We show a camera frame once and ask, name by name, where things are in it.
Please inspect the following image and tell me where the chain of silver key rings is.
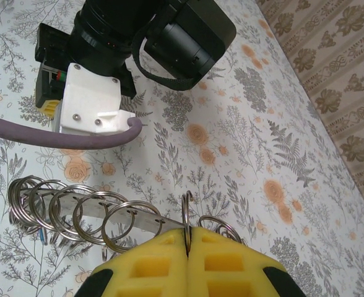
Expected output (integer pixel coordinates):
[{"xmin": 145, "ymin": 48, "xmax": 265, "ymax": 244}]
[{"xmin": 7, "ymin": 174, "xmax": 248, "ymax": 264}]

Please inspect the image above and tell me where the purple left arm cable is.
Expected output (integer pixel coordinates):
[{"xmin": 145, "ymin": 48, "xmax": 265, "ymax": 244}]
[{"xmin": 0, "ymin": 112, "xmax": 143, "ymax": 152}]

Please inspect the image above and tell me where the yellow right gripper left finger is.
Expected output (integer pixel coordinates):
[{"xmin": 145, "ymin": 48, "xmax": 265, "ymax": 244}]
[{"xmin": 73, "ymin": 228, "xmax": 189, "ymax": 297}]

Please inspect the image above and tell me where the perforated metal strip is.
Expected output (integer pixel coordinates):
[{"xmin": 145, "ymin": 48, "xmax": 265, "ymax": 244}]
[{"xmin": 20, "ymin": 188, "xmax": 186, "ymax": 233}]

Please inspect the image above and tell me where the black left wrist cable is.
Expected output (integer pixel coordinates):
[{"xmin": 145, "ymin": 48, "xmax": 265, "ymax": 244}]
[{"xmin": 131, "ymin": 27, "xmax": 199, "ymax": 92}]

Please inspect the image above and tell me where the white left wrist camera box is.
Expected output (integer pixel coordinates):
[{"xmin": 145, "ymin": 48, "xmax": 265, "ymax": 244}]
[{"xmin": 57, "ymin": 62, "xmax": 137, "ymax": 136}]

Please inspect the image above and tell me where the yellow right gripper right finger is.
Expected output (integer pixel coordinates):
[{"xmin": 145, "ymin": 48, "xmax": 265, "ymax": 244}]
[{"xmin": 188, "ymin": 226, "xmax": 305, "ymax": 297}]

